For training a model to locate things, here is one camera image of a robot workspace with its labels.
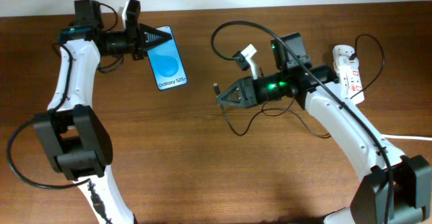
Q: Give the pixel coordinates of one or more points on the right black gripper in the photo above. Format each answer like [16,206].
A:
[248,94]

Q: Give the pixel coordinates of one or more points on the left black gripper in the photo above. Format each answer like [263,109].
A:
[138,50]

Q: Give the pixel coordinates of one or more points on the blue Galaxy smartphone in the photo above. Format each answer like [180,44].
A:
[166,63]

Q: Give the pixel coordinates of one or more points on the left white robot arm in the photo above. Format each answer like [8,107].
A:
[73,138]

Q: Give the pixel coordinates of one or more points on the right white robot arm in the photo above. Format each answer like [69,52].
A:
[394,188]

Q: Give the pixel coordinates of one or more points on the white power strip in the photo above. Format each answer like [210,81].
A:
[347,72]

